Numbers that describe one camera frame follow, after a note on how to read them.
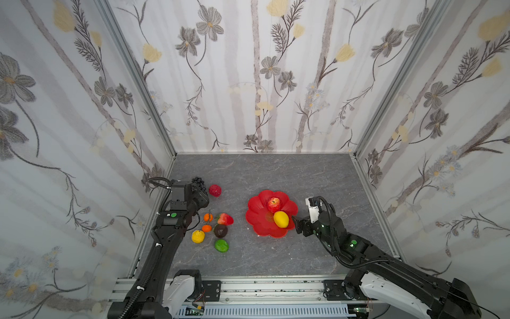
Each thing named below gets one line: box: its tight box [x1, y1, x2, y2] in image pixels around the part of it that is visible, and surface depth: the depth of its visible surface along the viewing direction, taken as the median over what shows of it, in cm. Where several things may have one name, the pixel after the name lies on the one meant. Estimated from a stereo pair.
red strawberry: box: [217, 212, 235, 226], surface depth 92 cm
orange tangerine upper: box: [203, 212, 214, 222], surface depth 92 cm
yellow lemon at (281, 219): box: [273, 210, 290, 229], surface depth 90 cm
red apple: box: [267, 196, 281, 214], surface depth 95 cm
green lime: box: [214, 238, 230, 253], surface depth 84 cm
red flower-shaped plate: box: [245, 190, 299, 238], surface depth 96 cm
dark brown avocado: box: [213, 223, 228, 238], surface depth 88 cm
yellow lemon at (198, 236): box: [191, 229, 206, 244], surface depth 86 cm
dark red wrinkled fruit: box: [208, 184, 222, 198], surface depth 100 cm
